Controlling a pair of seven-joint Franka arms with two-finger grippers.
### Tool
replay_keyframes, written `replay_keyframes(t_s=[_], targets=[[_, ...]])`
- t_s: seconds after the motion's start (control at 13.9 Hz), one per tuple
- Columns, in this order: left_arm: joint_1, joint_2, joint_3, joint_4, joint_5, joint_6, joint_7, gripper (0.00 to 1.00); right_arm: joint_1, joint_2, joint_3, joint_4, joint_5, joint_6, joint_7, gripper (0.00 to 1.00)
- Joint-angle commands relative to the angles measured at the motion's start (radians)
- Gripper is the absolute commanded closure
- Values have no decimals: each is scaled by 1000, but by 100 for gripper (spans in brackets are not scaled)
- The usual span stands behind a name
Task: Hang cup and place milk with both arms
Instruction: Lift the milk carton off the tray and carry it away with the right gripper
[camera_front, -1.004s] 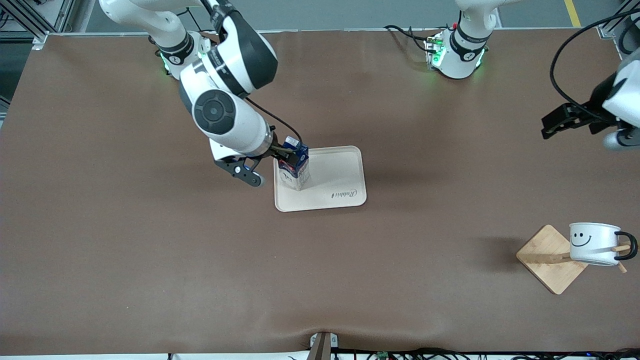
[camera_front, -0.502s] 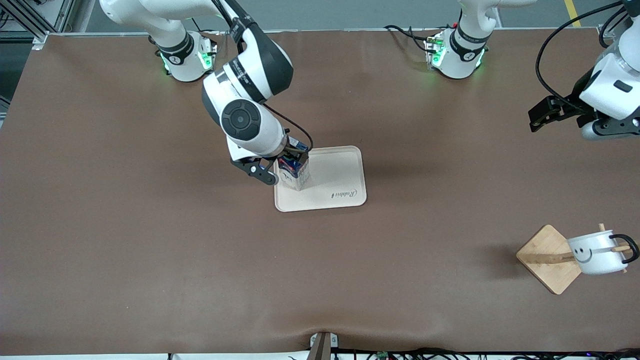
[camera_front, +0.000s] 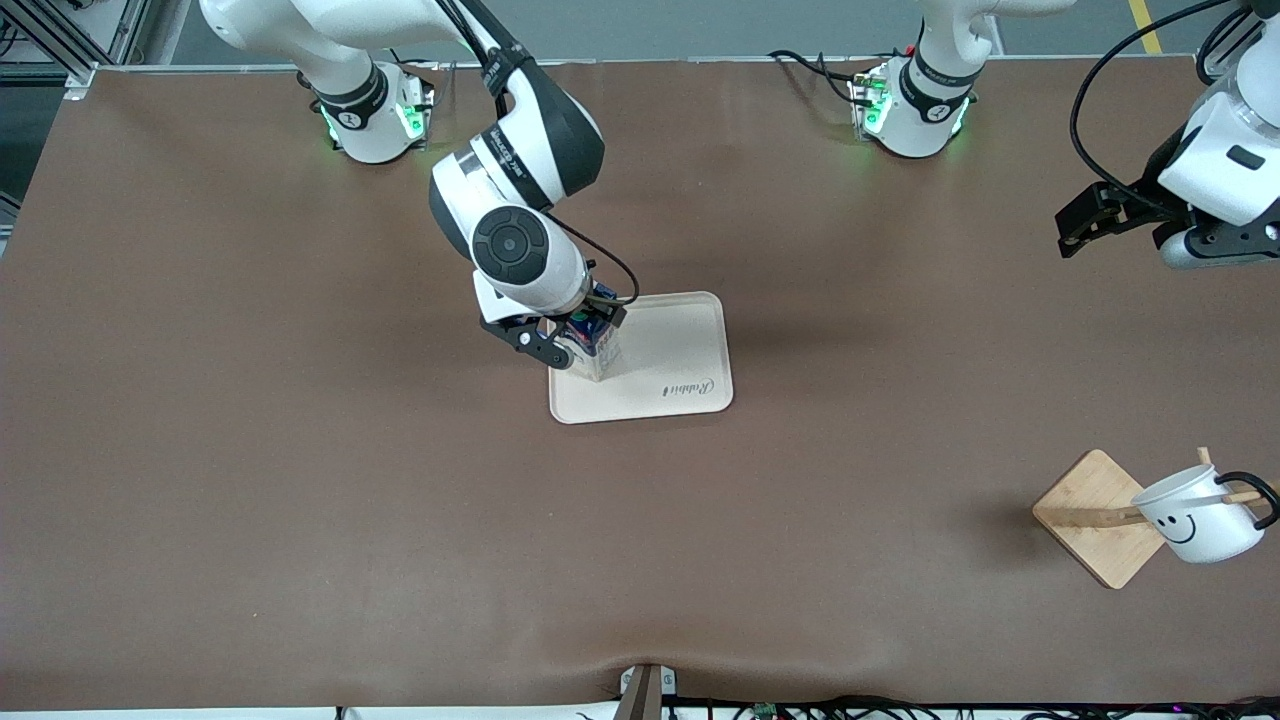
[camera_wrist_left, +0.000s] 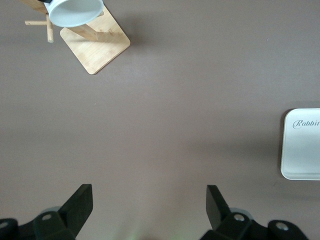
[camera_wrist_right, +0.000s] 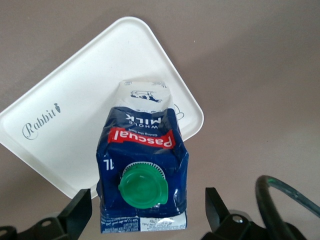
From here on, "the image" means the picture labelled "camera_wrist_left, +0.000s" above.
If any wooden cup stand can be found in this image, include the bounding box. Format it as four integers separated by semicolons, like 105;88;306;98
17;0;132;76

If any cream rectangular tray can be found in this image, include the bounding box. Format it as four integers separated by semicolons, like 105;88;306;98
280;107;320;181

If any white cup black handle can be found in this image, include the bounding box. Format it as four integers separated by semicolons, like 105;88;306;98
39;0;105;29

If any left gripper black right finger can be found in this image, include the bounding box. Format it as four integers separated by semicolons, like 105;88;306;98
201;184;258;240

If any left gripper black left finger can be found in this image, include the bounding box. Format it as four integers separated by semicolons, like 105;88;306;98
32;183;94;240

